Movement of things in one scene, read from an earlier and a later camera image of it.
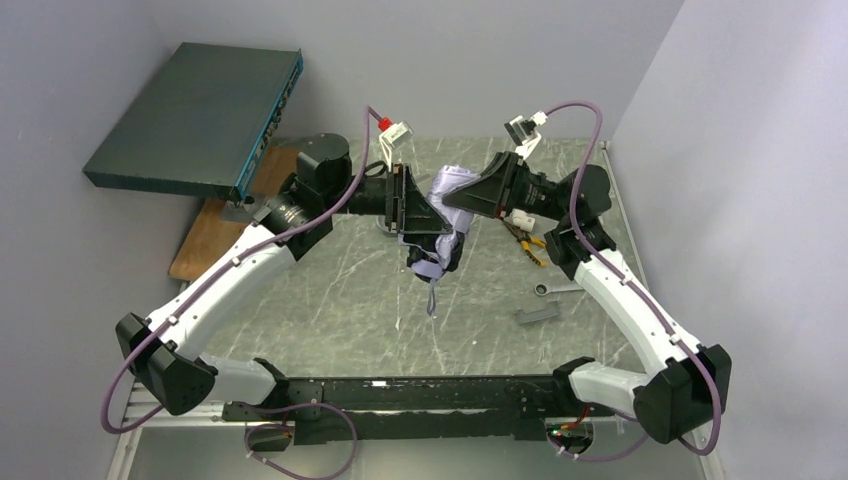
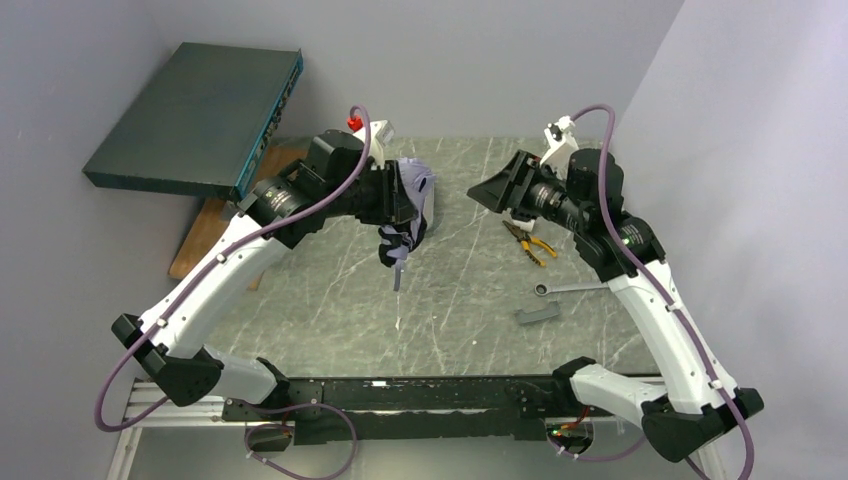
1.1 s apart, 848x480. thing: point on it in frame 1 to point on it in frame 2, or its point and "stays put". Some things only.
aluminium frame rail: [143, 401] stays put
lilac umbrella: [432, 255] to [395, 241]
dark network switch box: [204, 123] stays put
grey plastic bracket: [550, 312] stays put
